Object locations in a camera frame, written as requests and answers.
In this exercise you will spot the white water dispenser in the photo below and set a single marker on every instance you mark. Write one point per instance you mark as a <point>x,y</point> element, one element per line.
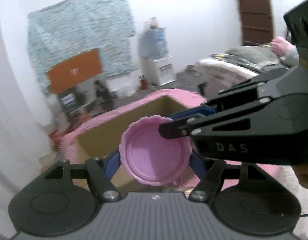
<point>158,71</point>

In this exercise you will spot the red thermos flask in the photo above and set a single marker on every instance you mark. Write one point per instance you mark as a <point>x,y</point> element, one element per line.
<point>143,81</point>

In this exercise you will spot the blue water jug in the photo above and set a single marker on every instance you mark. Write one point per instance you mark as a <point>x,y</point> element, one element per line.
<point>152,41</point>

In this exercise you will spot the pink checkered bed cover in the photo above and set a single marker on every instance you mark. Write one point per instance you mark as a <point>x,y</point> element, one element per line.
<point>101,135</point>

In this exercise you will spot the floral wall cloth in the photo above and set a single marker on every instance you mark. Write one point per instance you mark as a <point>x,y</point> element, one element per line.
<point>71,27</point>

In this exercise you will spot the orange cardboard sheet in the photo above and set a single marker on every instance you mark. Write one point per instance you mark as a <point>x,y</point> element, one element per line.
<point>75,70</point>

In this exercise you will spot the brown wooden door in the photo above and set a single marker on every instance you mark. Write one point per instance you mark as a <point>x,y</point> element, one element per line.
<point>256,22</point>

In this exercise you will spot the pink plastic lid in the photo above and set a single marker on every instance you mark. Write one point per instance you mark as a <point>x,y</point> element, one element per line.
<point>150,158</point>

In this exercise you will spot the grey mattress bedding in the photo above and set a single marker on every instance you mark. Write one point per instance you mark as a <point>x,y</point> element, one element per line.
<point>239,64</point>

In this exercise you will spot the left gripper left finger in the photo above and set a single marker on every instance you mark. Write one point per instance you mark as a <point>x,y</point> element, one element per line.
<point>100,171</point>

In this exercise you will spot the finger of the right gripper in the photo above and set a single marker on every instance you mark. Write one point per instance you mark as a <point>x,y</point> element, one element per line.
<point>194,126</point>
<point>244,90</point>

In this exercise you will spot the cardboard box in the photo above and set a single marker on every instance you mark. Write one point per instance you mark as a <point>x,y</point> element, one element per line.
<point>145,158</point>

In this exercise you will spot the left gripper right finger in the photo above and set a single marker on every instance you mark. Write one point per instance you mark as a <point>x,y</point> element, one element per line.
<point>210,173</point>

